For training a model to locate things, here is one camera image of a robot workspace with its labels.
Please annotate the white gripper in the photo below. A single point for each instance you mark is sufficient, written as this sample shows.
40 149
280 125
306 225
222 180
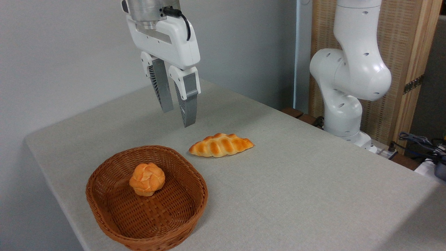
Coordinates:
176 45

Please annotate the long braided bread loaf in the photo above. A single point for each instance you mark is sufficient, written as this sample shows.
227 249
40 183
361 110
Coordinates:
221 145

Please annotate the round orange bread roll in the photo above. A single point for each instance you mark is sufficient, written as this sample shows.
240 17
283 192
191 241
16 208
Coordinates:
147 178

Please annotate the brown woven wicker basket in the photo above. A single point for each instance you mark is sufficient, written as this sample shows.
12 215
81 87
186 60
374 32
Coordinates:
153 216

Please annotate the grey tablecloth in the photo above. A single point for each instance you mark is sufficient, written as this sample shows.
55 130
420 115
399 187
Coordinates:
296 188

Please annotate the white connector block with plug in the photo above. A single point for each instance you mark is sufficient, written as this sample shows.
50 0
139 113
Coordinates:
383 150

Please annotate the metal screen hinge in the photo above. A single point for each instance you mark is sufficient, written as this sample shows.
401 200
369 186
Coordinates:
414 84

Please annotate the white vertical wall conduit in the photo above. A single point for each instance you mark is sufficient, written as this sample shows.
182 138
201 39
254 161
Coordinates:
302 52

